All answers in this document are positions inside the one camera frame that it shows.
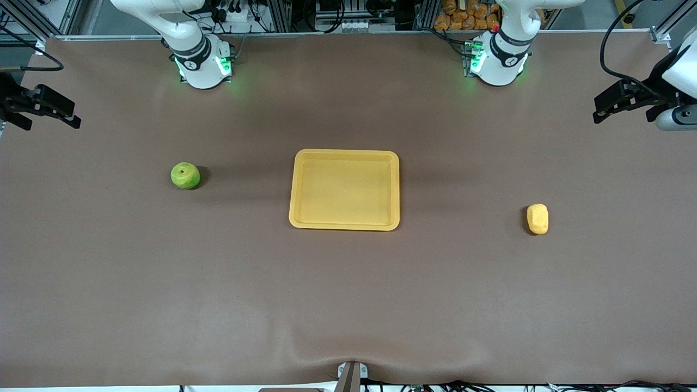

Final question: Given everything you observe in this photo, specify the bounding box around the brown table mat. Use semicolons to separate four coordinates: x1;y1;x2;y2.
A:
0;32;697;388

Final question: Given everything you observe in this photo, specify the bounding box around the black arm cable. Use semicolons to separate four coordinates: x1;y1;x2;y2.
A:
599;0;654;85
0;24;65;73

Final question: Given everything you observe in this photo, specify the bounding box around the green apple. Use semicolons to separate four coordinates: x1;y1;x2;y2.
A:
170;162;201;190

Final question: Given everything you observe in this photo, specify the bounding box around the aluminium frame post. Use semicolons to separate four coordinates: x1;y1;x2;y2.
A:
0;0;104;41
651;0;697;44

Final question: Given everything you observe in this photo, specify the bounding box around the yellow potato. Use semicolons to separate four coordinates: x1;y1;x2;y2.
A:
526;204;549;236

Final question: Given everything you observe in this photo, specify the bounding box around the white power strip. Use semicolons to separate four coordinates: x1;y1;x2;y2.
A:
210;4;256;25

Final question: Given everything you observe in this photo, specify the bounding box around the metal camera stand bracket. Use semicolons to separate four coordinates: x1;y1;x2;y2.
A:
335;361;369;392

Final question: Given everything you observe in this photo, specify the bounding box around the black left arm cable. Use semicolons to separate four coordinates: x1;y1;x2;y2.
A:
599;0;654;85

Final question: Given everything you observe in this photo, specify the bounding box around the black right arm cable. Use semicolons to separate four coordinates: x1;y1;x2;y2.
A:
0;24;65;73

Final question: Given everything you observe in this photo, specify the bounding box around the yellow plastic tray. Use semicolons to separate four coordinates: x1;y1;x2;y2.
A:
289;149;401;231

